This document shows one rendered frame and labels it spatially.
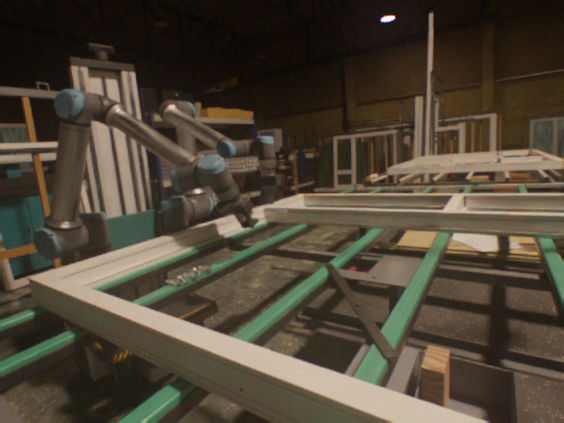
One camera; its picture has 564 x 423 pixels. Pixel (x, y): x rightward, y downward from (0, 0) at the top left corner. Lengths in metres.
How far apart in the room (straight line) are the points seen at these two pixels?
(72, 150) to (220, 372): 1.21
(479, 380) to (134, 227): 1.71
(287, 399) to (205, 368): 0.14
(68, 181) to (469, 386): 1.53
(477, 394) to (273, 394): 0.62
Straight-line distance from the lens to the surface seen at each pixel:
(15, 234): 4.77
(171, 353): 0.59
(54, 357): 0.83
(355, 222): 1.44
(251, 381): 0.48
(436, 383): 0.84
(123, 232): 2.01
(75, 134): 1.53
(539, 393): 1.09
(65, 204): 1.62
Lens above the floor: 1.20
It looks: 9 degrees down
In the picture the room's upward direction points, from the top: 5 degrees counter-clockwise
